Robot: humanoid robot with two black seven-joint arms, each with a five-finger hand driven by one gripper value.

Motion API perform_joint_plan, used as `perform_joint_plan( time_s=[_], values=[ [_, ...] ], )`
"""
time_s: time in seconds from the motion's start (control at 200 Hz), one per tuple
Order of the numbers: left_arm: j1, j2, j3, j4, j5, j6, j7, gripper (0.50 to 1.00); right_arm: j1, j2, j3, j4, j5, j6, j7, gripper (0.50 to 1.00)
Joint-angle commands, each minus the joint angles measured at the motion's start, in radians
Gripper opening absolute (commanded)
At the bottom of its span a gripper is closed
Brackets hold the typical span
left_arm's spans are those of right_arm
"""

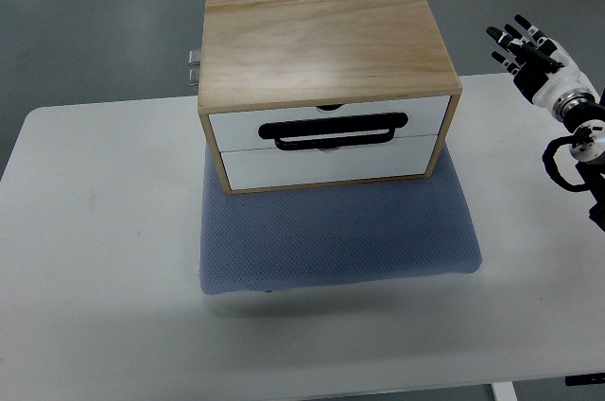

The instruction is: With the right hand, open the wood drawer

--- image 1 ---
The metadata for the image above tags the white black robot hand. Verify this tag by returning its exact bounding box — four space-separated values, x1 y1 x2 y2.
486 14 596 119

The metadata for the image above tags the white drawer black handle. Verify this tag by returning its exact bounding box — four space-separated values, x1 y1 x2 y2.
210 96 450 152

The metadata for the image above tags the wooden drawer cabinet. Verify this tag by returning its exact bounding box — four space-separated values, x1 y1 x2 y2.
198 0 462 194

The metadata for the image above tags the white lower drawer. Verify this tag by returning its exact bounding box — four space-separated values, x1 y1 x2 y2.
222 135 437 190

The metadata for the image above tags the black desk control panel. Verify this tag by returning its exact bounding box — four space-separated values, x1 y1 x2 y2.
564 373 605 387

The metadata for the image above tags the blue-grey mesh cushion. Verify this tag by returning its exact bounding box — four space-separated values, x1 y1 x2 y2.
199 152 482 295

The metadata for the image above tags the white table leg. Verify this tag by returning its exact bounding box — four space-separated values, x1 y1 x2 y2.
491 381 518 401

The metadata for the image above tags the silver metal clamp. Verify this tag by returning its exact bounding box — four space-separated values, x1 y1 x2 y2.
188 48 201 86

